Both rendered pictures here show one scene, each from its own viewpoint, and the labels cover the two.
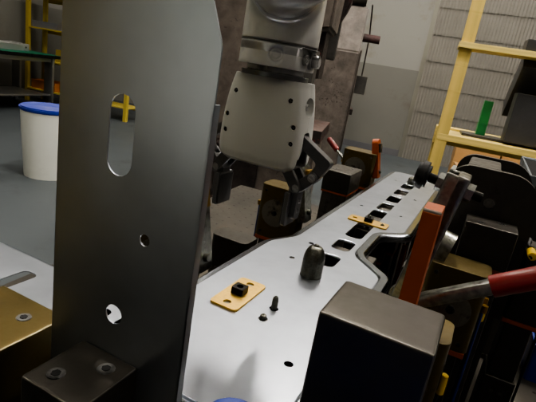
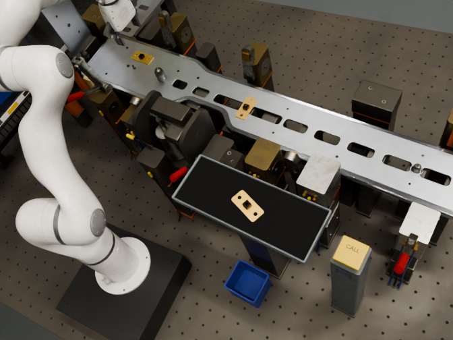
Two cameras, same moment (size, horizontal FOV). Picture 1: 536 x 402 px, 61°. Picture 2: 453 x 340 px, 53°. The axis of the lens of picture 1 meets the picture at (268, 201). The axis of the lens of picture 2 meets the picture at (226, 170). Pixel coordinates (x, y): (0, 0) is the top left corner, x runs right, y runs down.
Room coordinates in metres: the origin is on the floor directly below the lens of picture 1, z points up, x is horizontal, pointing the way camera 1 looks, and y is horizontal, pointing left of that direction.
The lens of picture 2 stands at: (1.23, -1.05, 2.14)
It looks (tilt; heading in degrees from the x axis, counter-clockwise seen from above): 59 degrees down; 118
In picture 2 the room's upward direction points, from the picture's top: 24 degrees counter-clockwise
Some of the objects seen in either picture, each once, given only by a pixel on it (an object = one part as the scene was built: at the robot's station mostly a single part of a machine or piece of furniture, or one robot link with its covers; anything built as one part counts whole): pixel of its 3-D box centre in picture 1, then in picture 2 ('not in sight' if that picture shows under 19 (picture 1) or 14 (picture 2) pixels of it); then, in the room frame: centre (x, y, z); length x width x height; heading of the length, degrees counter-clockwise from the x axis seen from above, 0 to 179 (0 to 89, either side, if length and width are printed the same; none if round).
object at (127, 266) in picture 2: not in sight; (110, 256); (0.54, -0.69, 0.89); 0.19 x 0.19 x 0.18
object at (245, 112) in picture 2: (368, 219); (245, 106); (0.93, -0.22, 1.01); 0.08 x 0.04 x 0.01; 66
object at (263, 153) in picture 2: not in sight; (269, 188); (1.01, -0.44, 0.89); 0.12 x 0.08 x 0.38; 66
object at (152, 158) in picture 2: (514, 356); (169, 189); (0.68, -0.45, 0.89); 0.09 x 0.08 x 0.38; 66
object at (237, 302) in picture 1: (239, 290); (141, 57); (0.53, 0.02, 1.01); 0.08 x 0.04 x 0.01; 156
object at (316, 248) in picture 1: (313, 264); (160, 74); (0.62, -0.08, 1.02); 0.03 x 0.03 x 0.07
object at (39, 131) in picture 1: (49, 141); not in sight; (4.00, 2.02, 0.31); 0.48 x 0.48 x 0.62
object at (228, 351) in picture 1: (366, 221); (253, 109); (0.96, -0.22, 1.00); 1.38 x 0.22 x 0.02; 156
